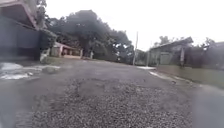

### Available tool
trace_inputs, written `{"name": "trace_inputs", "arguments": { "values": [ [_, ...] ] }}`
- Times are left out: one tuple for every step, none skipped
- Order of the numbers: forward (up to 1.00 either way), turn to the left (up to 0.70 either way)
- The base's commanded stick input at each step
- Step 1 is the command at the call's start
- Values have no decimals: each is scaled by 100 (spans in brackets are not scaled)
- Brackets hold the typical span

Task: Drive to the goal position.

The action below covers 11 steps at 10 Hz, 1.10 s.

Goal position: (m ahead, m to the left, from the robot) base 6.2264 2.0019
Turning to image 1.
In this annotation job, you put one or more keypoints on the pale utility pole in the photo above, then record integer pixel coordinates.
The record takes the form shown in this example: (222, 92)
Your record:
(135, 48)

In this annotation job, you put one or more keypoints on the grey gravel asphalt road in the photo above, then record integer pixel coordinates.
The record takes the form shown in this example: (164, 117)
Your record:
(110, 100)

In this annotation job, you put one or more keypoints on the large dark green trees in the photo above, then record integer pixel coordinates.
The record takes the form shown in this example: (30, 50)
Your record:
(90, 33)

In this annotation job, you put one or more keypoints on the grey-green building with sloped roof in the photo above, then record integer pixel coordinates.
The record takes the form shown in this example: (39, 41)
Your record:
(166, 53)

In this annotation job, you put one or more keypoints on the grass patch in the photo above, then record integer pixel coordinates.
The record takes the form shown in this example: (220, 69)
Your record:
(50, 60)

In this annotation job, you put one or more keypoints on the dark fence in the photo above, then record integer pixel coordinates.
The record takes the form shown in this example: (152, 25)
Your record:
(208, 56)

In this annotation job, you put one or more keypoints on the dark building with red roof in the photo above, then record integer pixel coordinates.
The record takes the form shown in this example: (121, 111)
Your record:
(18, 33)

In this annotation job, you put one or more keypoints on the pale concrete patch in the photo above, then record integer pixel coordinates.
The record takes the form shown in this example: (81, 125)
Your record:
(11, 70)

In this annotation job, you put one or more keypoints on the small building with pale wall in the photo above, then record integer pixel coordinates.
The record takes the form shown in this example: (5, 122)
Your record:
(65, 50)

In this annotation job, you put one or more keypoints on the low pale green wall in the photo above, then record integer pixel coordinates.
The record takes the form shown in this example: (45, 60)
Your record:
(196, 74)

